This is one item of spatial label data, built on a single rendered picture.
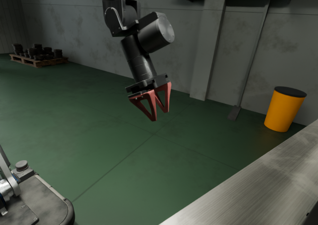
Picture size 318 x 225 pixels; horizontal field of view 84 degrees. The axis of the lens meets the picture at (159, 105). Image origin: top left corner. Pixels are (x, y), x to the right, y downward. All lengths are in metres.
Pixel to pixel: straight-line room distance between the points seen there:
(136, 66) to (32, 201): 1.16
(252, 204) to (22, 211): 1.18
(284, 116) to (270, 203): 2.41
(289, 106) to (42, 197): 2.75
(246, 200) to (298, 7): 2.93
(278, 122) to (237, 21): 1.62
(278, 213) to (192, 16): 3.22
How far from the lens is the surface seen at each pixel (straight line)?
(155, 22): 0.39
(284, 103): 2.83
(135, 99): 0.41
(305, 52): 3.24
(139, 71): 0.42
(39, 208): 1.36
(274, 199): 0.54
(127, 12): 0.44
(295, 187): 0.61
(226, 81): 3.36
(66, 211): 1.29
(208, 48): 3.20
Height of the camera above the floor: 1.26
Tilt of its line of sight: 25 degrees down
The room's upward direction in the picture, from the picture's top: 5 degrees clockwise
